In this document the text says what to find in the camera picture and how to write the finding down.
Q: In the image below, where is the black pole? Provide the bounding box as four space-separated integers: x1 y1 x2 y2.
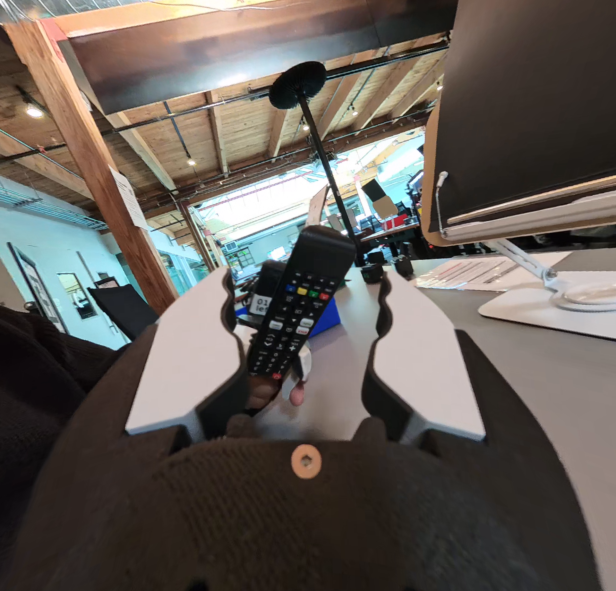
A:
269 62 364 267

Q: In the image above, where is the cardboard sheet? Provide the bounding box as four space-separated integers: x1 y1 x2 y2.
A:
308 184 328 228

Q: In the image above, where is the printed paper sheet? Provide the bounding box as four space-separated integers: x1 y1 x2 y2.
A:
415 257 571 291

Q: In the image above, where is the black remote control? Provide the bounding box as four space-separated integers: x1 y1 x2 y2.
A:
245 225 358 382

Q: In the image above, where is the black display board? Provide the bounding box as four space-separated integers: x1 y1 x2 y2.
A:
421 0 616 252

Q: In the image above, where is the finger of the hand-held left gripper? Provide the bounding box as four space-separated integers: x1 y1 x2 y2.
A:
281 348 312 400

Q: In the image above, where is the wooden post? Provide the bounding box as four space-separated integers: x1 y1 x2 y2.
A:
2 21 179 315

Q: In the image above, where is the black and tan board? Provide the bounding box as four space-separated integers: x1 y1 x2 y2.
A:
361 180 398 219

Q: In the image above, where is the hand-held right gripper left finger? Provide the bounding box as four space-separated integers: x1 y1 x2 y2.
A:
125 266 251 438

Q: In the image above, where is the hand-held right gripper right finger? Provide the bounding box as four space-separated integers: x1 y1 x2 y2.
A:
361 271 487 443

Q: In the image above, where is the blue plastic bin with tag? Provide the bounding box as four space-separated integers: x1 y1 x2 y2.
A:
310 295 341 337

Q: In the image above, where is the person's left hand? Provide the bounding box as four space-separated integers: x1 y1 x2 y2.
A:
248 377 307 416

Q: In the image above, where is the white stand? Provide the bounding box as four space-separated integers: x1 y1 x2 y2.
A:
478 237 616 339

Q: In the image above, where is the paper notice on post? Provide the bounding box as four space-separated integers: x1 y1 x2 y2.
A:
108 165 151 231

